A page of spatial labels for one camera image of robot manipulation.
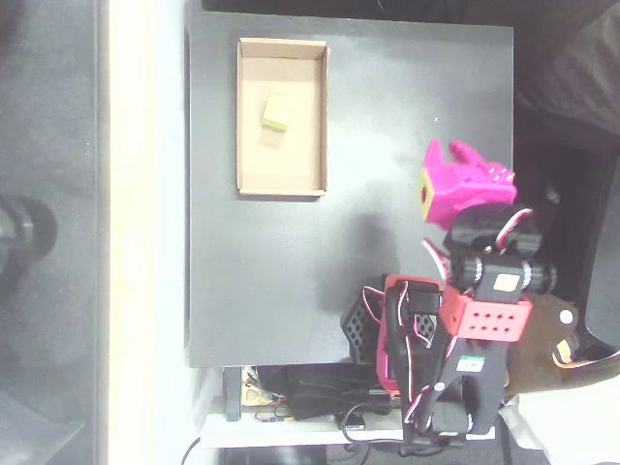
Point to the magenta gripper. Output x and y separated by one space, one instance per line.
448 180

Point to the yellow-green cube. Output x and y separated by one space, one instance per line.
276 111

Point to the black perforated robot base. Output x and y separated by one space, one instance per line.
356 329

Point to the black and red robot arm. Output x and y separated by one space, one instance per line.
477 387

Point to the shallow cardboard box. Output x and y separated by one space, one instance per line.
300 160

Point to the dark grey fabric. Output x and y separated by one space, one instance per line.
576 72

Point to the black work board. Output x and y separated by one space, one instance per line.
290 266

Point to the white round bag button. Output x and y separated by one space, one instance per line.
566 317

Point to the brown fabric bag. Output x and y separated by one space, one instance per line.
542 349

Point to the black plug connector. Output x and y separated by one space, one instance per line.
353 420

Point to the light wooden piece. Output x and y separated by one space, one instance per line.
254 394

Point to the small circuit board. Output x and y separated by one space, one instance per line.
273 415

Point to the white shelf board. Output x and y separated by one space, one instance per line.
290 433

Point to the black table clamp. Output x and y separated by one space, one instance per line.
232 392

